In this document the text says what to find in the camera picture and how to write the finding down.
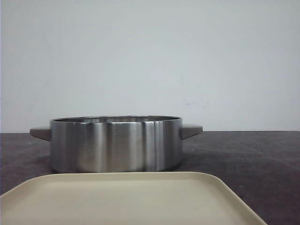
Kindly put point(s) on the stainless steel steamer pot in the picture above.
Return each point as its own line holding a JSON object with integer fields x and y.
{"x": 111, "y": 144}

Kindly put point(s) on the cream plastic tray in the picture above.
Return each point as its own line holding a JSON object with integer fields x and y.
{"x": 131, "y": 198}

